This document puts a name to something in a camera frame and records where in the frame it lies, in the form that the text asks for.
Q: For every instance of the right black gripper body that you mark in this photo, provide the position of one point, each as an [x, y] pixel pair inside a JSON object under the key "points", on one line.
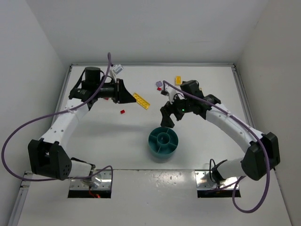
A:
{"points": [[174, 108]]}

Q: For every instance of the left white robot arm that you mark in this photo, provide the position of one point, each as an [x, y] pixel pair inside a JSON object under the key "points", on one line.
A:
{"points": [[48, 155]]}

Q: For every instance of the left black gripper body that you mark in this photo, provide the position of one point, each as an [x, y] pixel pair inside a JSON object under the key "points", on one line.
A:
{"points": [[118, 91]]}

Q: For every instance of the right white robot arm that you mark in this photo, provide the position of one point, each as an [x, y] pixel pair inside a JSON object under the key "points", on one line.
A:
{"points": [[260, 149]]}

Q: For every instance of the metal base plate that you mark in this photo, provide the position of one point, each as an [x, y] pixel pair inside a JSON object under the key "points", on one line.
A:
{"points": [[100, 182], [205, 183]]}

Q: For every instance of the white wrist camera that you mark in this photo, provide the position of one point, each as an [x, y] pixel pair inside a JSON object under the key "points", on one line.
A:
{"points": [[115, 70], [169, 91]]}

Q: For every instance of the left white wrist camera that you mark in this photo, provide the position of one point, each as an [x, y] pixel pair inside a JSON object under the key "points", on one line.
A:
{"points": [[115, 70]]}

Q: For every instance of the small yellow lego brick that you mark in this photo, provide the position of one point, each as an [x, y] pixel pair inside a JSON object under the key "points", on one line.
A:
{"points": [[178, 80]]}

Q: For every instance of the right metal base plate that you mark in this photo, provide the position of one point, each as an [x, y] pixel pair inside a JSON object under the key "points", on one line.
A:
{"points": [[205, 183]]}

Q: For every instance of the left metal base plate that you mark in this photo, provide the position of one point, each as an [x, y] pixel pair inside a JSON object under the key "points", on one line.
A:
{"points": [[100, 182]]}

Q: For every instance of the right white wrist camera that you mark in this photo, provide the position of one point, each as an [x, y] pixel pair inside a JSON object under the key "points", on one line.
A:
{"points": [[169, 91]]}

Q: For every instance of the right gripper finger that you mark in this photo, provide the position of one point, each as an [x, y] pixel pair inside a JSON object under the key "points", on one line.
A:
{"points": [[166, 120], [178, 114]]}

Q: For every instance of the teal divided round container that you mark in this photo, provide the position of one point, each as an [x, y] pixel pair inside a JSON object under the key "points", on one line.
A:
{"points": [[163, 142]]}

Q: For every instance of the lavender lego brick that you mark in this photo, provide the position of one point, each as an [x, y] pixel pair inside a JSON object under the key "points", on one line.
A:
{"points": [[159, 84]]}

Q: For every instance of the long yellow lego plate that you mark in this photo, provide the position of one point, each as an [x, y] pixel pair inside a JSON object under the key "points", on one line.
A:
{"points": [[141, 101]]}

